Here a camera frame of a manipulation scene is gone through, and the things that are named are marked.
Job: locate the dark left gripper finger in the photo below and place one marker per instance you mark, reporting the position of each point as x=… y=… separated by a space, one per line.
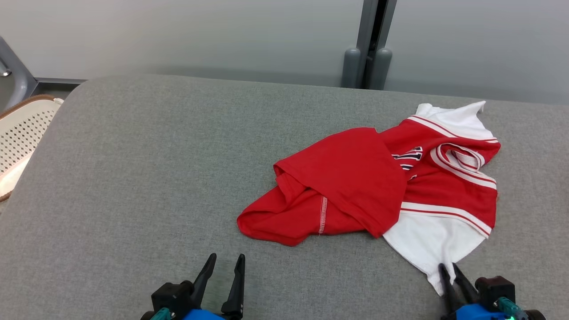
x=236 y=293
x=205 y=275

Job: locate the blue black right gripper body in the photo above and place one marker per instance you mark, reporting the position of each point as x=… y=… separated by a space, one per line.
x=475 y=313

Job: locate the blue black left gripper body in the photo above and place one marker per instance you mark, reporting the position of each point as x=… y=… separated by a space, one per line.
x=202 y=315

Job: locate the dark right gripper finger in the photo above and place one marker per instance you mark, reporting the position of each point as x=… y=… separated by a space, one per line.
x=449 y=291
x=467 y=289

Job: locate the red and white jersey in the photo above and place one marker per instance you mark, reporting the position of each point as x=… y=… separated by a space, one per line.
x=355 y=186

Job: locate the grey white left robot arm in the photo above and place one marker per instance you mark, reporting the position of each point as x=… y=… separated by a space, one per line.
x=146 y=316

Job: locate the white perforated laundry basket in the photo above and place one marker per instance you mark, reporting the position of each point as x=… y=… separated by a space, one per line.
x=22 y=138

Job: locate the grey partition post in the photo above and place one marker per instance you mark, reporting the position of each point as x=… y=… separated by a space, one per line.
x=369 y=58

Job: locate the grey metal frame leg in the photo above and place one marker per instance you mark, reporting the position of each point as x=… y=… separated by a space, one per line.
x=18 y=75

